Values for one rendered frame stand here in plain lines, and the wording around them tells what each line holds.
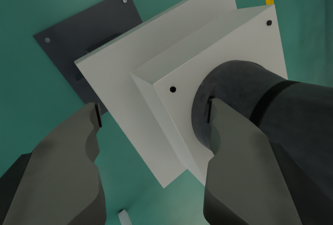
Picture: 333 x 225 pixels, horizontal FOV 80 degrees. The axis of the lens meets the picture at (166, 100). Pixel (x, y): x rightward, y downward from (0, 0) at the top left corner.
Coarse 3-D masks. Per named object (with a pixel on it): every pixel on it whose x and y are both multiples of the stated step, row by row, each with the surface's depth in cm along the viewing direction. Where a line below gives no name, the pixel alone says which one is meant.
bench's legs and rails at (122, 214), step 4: (120, 212) 133; (124, 212) 132; (120, 216) 131; (124, 216) 129; (128, 216) 133; (120, 220) 128; (124, 220) 127; (128, 220) 126; (124, 224) 125; (128, 224) 124
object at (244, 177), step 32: (224, 128) 9; (256, 128) 9; (224, 160) 8; (256, 160) 8; (224, 192) 6; (256, 192) 6; (288, 192) 6; (224, 224) 6; (256, 224) 6; (288, 224) 6
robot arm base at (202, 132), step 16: (224, 64) 29; (240, 64) 28; (256, 64) 29; (208, 80) 28; (224, 80) 26; (240, 80) 25; (256, 80) 24; (272, 80) 24; (288, 80) 24; (208, 96) 27; (224, 96) 25; (240, 96) 24; (256, 96) 23; (272, 96) 22; (192, 112) 29; (240, 112) 23; (256, 112) 22; (208, 128) 27; (208, 144) 29
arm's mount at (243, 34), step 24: (216, 24) 35; (240, 24) 30; (264, 24) 31; (168, 48) 35; (192, 48) 30; (216, 48) 28; (240, 48) 30; (264, 48) 33; (144, 72) 30; (168, 72) 26; (192, 72) 28; (144, 96) 35; (168, 96) 27; (192, 96) 29; (168, 120) 30; (192, 144) 31; (192, 168) 37
